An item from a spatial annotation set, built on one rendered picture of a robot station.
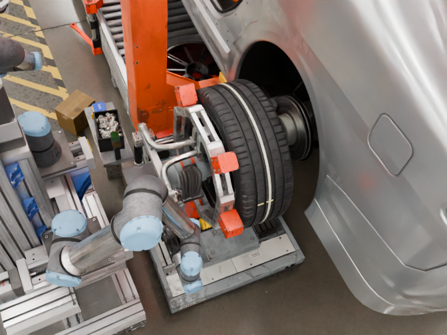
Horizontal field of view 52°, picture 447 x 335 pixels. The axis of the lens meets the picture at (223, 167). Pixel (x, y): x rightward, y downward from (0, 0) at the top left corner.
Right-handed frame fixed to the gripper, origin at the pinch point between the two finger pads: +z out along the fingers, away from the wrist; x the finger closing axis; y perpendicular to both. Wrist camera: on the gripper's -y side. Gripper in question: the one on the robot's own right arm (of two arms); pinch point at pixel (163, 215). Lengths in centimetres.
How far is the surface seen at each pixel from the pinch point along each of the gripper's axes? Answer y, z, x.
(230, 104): 35, 20, -35
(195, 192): 16.4, -3.2, -11.9
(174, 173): 7.3, 13.3, -9.7
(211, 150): 28.7, 5.5, -21.2
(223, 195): 15.4, -7.9, -22.0
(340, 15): 81, 8, -62
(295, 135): 6, 16, -71
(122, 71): -44, 131, -19
